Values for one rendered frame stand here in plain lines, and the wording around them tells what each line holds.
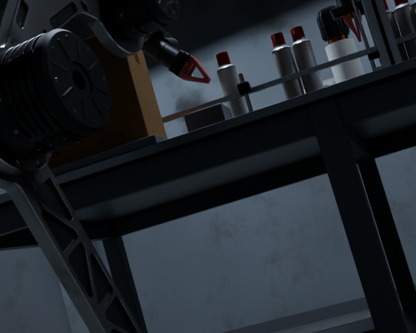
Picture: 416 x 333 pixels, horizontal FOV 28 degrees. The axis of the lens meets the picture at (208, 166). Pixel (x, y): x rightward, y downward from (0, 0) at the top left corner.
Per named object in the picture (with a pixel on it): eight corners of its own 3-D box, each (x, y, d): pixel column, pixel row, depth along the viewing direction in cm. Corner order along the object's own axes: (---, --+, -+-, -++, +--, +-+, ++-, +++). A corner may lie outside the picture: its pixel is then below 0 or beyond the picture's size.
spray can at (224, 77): (253, 123, 224) (232, 51, 226) (249, 121, 219) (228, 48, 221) (235, 129, 225) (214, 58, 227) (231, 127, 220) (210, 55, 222)
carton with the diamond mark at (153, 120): (171, 150, 209) (142, 49, 212) (150, 140, 185) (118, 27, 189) (61, 184, 213) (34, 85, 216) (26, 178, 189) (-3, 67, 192)
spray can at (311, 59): (329, 99, 219) (306, 26, 222) (327, 96, 214) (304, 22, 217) (310, 105, 221) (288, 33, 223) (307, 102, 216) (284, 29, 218)
